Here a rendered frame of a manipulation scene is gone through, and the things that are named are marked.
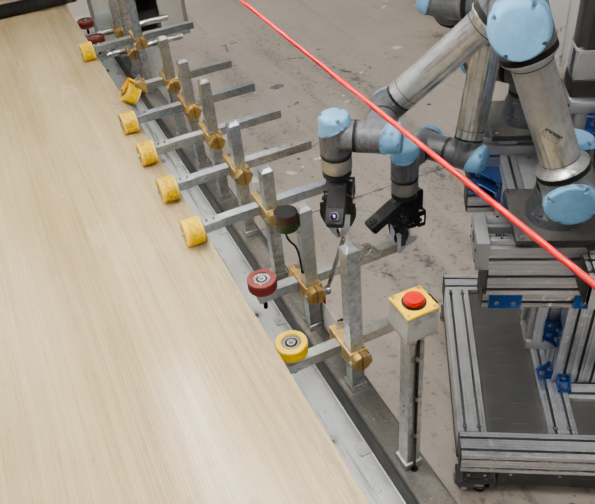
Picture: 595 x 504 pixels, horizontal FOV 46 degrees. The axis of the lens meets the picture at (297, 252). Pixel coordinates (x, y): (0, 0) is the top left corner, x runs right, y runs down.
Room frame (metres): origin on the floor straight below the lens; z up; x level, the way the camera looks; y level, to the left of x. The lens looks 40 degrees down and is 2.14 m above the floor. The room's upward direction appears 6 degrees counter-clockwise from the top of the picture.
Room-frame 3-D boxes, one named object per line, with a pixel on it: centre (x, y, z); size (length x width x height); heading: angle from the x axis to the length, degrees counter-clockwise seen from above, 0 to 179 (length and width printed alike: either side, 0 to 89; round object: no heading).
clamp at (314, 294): (1.43, -0.02, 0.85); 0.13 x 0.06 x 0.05; 21
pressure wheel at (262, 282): (1.40, 0.10, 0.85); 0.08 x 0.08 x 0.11
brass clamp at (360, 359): (1.19, -0.11, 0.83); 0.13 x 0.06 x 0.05; 21
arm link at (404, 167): (1.56, -0.31, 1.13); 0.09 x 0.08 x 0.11; 140
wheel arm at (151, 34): (3.08, 0.60, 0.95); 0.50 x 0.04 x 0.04; 111
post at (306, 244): (1.41, -0.03, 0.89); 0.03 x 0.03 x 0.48; 21
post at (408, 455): (0.93, -0.21, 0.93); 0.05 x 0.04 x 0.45; 21
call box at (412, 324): (0.93, -0.21, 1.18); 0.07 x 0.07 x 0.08; 21
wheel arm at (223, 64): (2.64, 0.36, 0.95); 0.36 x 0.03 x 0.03; 111
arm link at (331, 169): (1.41, -0.11, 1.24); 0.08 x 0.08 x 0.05
